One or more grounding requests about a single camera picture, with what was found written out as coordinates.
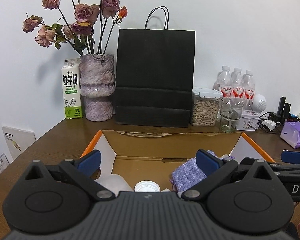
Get purple fabric pouch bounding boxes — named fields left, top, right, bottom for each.
left=169, top=150, right=235, bottom=192

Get white round cap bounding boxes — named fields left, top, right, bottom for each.
left=134, top=180, right=161, bottom=192

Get purple tissue pack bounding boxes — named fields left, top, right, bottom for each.
left=280, top=121, right=300, bottom=149

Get white power adapter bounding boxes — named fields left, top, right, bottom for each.
left=257, top=112, right=282, bottom=134

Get black device on desk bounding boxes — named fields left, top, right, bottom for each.
left=277, top=96, right=291, bottom=124

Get white tin box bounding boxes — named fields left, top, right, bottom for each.
left=235, top=110, right=261, bottom=132

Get red orange cardboard box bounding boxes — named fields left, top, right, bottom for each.
left=83, top=130, right=273, bottom=190

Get clear glass cup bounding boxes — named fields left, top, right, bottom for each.
left=220, top=98, right=244, bottom=133

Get clear food storage jar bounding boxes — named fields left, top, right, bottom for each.
left=190, top=87, right=223, bottom=126

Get white booklet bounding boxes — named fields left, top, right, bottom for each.
left=2, top=126, right=36, bottom=160

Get water bottle right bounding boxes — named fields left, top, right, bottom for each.
left=243, top=70, right=256, bottom=110

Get water bottle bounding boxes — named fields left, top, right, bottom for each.
left=213, top=66, right=233, bottom=98
left=231, top=67, right=244, bottom=99
left=243, top=70, right=256, bottom=110

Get green white milk carton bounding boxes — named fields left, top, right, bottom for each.
left=61, top=58, right=83, bottom=119

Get water bottle left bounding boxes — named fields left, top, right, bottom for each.
left=213, top=66, right=233, bottom=98

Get water bottle middle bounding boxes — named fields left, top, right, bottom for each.
left=231, top=67, right=244, bottom=99

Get purple ceramic vase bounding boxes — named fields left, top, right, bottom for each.
left=80, top=54, right=116, bottom=122

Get black paper shopping bag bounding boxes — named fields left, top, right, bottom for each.
left=115, top=6, right=195, bottom=127

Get dried rose bouquet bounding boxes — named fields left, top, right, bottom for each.
left=22, top=0, right=128, bottom=56

